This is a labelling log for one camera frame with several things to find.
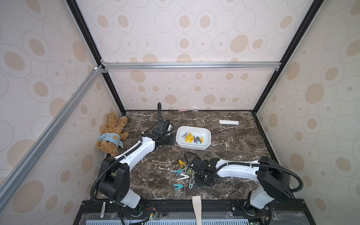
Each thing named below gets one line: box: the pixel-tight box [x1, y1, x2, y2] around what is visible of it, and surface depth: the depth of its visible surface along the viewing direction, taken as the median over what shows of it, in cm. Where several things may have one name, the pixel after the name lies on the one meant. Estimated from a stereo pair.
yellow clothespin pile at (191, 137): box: [187, 132, 195, 143], surface depth 104 cm
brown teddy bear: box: [95, 112, 129, 157], surface depth 96 cm
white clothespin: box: [176, 173, 190, 181], surface depth 86 cm
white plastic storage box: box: [175, 125, 212, 151], surface depth 103 cm
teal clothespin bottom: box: [173, 184, 184, 191], surface depth 83 cm
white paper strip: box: [218, 120, 240, 126], surface depth 116 cm
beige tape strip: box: [192, 195, 203, 225], surface depth 76 cm
